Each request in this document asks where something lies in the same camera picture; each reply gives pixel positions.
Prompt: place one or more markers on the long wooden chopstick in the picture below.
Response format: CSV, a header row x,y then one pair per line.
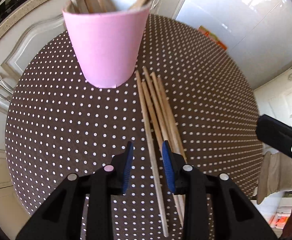
x,y
149,135

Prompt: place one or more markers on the orange printed package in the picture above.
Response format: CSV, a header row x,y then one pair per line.
x,y
280,220

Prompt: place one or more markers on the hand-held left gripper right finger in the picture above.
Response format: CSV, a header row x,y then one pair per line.
x,y
167,165

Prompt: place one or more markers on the beige towel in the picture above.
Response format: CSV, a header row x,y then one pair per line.
x,y
273,172

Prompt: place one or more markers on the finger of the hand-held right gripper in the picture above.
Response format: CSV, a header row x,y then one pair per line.
x,y
278,135

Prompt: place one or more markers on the bundle of wooden chopsticks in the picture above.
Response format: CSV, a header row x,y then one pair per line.
x,y
158,105

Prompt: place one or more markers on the white door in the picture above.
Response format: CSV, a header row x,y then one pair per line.
x,y
285,100

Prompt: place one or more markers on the pink cup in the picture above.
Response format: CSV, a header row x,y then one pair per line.
x,y
103,42

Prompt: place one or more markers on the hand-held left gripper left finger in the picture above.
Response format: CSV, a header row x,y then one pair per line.
x,y
127,167

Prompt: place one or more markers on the orange box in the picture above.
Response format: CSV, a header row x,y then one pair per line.
x,y
210,36

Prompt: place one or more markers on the round polka-dot table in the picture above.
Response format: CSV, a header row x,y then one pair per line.
x,y
61,117

